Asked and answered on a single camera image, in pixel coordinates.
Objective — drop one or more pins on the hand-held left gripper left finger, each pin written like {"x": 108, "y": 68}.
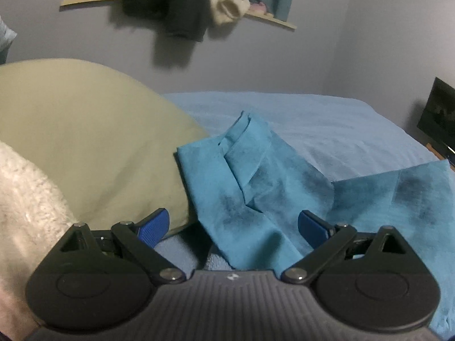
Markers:
{"x": 155, "y": 226}

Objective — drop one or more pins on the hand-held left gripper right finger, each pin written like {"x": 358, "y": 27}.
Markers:
{"x": 312, "y": 226}

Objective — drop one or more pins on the teal blue garment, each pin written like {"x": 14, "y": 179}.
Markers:
{"x": 270, "y": 184}

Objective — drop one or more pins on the blue terry towel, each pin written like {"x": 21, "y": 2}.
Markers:
{"x": 185, "y": 255}

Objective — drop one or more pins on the light blue bed sheet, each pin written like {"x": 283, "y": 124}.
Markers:
{"x": 320, "y": 124}

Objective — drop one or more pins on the pale green pillow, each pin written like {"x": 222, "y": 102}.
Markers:
{"x": 89, "y": 131}

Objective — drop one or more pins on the white fluffy blanket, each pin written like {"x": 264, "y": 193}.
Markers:
{"x": 21, "y": 202}

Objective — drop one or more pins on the wooden screen stand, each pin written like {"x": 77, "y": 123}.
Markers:
{"x": 448, "y": 161}

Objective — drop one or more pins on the black flat screen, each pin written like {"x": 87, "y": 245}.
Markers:
{"x": 439, "y": 110}

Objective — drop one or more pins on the black fuzzy garment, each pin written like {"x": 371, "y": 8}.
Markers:
{"x": 167, "y": 3}

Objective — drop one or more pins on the cream fuzzy slipper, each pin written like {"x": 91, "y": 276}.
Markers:
{"x": 227, "y": 5}

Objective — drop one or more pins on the wooden wall shelf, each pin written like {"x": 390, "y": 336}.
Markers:
{"x": 272, "y": 20}

